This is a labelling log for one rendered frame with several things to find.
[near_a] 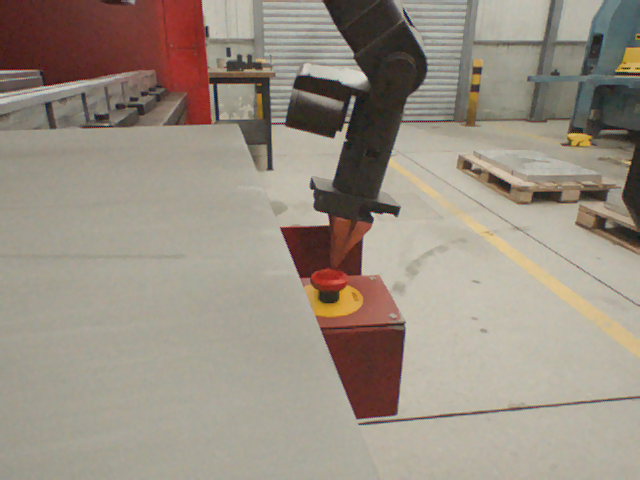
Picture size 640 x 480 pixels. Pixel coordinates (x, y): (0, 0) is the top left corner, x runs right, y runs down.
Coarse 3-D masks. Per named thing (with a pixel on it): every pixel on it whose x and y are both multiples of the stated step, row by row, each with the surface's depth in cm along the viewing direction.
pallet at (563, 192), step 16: (464, 160) 426; (480, 160) 409; (480, 176) 402; (496, 176) 379; (512, 176) 353; (512, 192) 340; (528, 192) 330; (544, 192) 355; (560, 192) 334; (576, 192) 333; (592, 192) 356; (608, 192) 335
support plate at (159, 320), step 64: (128, 128) 12; (192, 128) 12; (0, 192) 6; (64, 192) 6; (128, 192) 6; (192, 192) 6; (256, 192) 6; (0, 256) 4; (64, 256) 4; (128, 256) 4; (192, 256) 4; (256, 256) 4; (0, 320) 3; (64, 320) 3; (128, 320) 3; (192, 320) 3; (256, 320) 3; (0, 384) 2; (64, 384) 2; (128, 384) 2; (192, 384) 2; (256, 384) 2; (320, 384) 2; (0, 448) 2; (64, 448) 2; (128, 448) 2; (192, 448) 2; (256, 448) 2; (320, 448) 2
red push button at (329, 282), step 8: (320, 272) 46; (328, 272) 46; (336, 272) 46; (312, 280) 46; (320, 280) 45; (328, 280) 45; (336, 280) 45; (344, 280) 45; (320, 288) 45; (328, 288) 45; (336, 288) 45; (320, 296) 46; (328, 296) 46; (336, 296) 46
